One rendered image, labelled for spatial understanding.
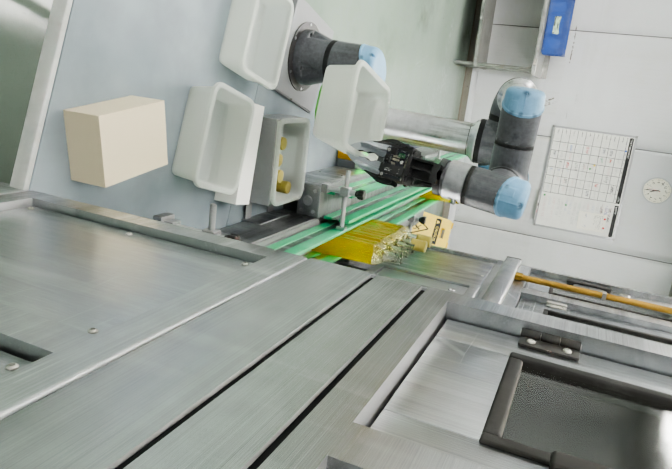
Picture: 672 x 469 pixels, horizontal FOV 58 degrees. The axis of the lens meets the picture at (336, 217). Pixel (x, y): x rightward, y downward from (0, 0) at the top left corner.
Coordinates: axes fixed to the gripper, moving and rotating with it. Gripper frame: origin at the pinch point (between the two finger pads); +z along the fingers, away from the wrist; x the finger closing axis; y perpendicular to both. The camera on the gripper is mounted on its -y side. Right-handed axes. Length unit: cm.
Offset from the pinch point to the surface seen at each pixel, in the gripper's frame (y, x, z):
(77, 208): 47, 22, 20
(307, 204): -39.7, 15.5, 23.9
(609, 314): -90, 20, -62
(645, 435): 60, 19, -55
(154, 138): 26.6, 9.6, 27.2
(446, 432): 70, 22, -41
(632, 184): -633, -92, -85
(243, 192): -10.8, 16.2, 28.0
